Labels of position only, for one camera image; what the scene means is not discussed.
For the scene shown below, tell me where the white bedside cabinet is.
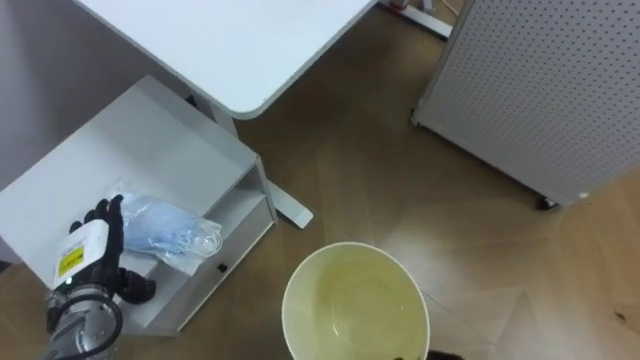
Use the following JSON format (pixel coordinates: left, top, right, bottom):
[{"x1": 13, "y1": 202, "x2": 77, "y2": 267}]
[{"x1": 0, "y1": 74, "x2": 278, "y2": 337}]

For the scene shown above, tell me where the white desk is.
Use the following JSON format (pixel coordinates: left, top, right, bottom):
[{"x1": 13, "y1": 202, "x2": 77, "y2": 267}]
[{"x1": 73, "y1": 0, "x2": 380, "y2": 230}]

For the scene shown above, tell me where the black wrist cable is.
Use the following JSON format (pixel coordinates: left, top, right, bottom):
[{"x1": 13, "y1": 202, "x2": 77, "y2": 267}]
[{"x1": 46, "y1": 292, "x2": 124, "y2": 360}]

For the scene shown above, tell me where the white round waste bin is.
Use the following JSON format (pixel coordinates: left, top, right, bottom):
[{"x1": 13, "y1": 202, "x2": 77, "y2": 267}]
[{"x1": 281, "y1": 241, "x2": 431, "y2": 360}]

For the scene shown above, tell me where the clear plastic bag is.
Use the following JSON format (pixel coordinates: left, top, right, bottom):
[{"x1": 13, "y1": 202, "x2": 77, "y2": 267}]
[{"x1": 107, "y1": 184, "x2": 224, "y2": 277}]

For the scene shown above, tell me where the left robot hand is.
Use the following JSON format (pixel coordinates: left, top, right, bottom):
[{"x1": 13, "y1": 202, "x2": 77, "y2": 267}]
[{"x1": 51, "y1": 194, "x2": 157, "y2": 305}]

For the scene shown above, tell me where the white perforated panel cabinet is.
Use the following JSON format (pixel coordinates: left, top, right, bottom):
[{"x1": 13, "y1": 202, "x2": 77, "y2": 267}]
[{"x1": 410, "y1": 0, "x2": 640, "y2": 211}]

